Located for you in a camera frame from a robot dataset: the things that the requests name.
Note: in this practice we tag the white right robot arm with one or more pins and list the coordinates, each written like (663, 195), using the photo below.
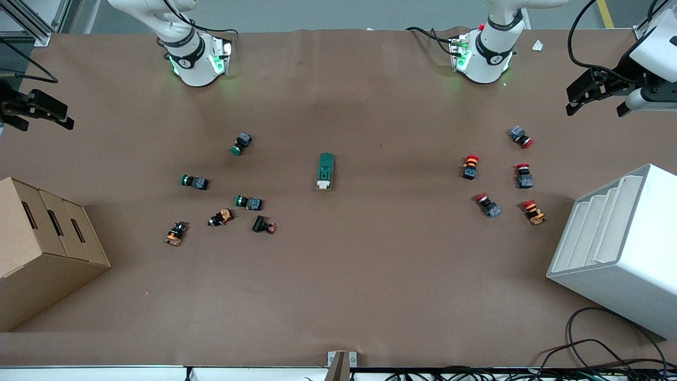
(197, 71)

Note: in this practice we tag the red push button blue body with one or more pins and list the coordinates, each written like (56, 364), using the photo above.
(520, 136)
(524, 177)
(488, 205)

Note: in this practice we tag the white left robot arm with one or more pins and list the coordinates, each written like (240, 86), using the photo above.
(489, 66)

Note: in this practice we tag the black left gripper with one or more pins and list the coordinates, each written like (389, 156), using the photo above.
(625, 72)

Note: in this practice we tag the aluminium frame profile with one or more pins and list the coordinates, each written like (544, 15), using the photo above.
(31, 24)

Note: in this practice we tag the black switch with red knob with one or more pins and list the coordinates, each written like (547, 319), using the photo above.
(263, 224)

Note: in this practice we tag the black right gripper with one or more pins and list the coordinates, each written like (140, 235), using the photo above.
(11, 103)

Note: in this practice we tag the black push button orange body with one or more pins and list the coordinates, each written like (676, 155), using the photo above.
(175, 233)
(220, 217)

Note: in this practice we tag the red emergency button black body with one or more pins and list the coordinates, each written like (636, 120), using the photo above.
(470, 167)

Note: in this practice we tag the white table edge rail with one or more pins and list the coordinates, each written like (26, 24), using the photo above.
(106, 373)

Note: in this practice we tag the red emergency button orange body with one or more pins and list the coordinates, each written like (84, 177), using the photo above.
(533, 212)

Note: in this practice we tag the green load switch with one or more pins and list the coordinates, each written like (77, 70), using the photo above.
(326, 170)

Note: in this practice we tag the brown cardboard box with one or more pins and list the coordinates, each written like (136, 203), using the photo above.
(42, 248)

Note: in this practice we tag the green push button blue body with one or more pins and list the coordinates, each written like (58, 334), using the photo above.
(195, 181)
(242, 143)
(249, 202)

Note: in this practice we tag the metal bracket on table edge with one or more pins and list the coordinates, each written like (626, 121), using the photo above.
(341, 365)

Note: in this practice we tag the brown paper table cover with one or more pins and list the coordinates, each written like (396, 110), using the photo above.
(344, 275)

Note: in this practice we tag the white paper scrap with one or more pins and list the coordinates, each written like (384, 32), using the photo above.
(538, 45)

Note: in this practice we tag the white plastic sorting bin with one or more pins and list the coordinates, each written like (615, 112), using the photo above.
(619, 248)

